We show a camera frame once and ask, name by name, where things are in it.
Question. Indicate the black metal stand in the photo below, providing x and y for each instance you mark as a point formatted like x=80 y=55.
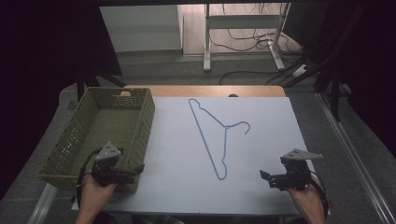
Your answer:
x=80 y=87
x=335 y=93

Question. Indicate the white metal desk frame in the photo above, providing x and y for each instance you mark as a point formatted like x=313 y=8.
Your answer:
x=243 y=21

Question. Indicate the person's left hand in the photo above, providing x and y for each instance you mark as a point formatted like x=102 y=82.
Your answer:
x=93 y=196

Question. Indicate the aluminium floor rail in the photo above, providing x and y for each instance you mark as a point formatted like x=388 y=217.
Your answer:
x=42 y=205
x=358 y=155

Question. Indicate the white power strip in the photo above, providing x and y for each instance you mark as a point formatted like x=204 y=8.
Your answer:
x=300 y=70

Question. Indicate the person's right hand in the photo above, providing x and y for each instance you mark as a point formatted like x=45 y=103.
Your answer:
x=308 y=200

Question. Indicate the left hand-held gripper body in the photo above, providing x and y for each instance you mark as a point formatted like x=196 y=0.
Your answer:
x=107 y=169

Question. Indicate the white wall panel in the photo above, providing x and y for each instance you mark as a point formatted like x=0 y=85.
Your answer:
x=140 y=28

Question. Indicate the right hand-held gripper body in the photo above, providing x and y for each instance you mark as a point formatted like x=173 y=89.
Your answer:
x=294 y=179

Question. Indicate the olive green plastic basket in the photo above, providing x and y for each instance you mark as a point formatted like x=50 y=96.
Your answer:
x=113 y=124

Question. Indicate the wooden table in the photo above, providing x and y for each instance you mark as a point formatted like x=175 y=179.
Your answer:
x=202 y=90

